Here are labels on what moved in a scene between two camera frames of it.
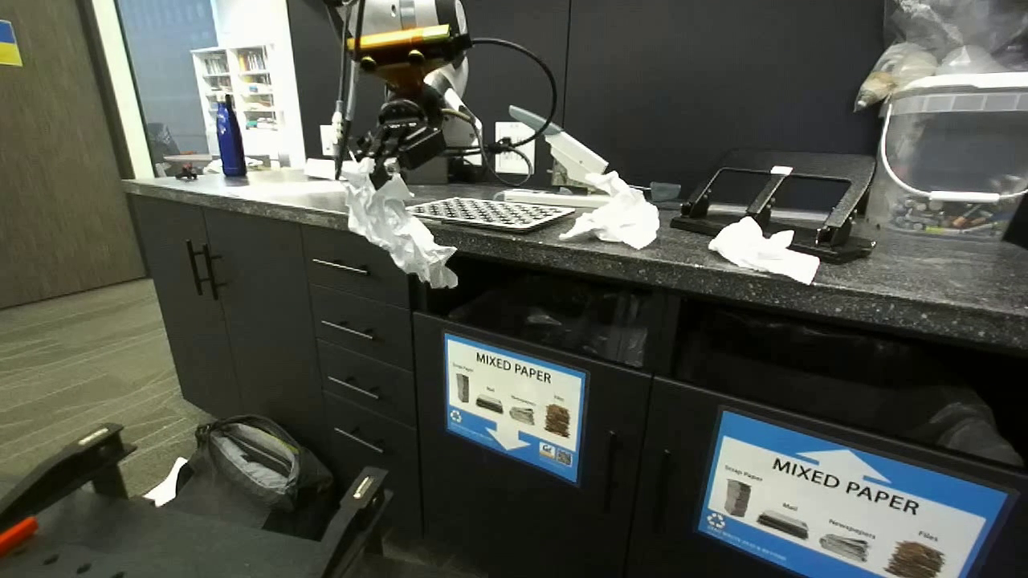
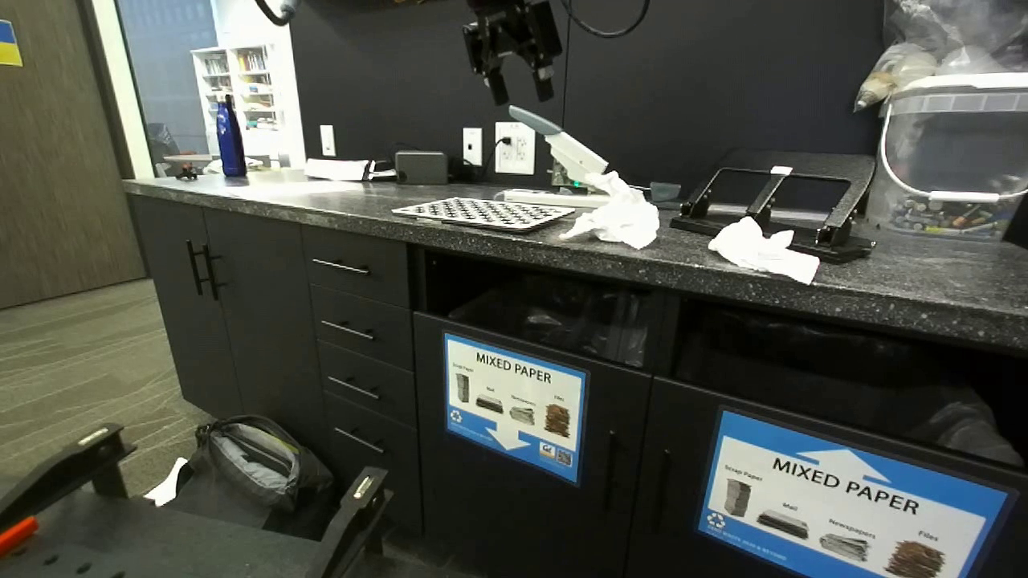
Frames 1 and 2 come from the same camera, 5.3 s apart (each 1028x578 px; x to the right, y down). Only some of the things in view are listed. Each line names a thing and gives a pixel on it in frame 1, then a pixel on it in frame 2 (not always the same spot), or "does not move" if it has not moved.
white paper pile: x=628 y=215 does not move
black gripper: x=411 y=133 to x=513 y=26
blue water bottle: x=229 y=140 does not move
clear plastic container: x=955 y=149 does not move
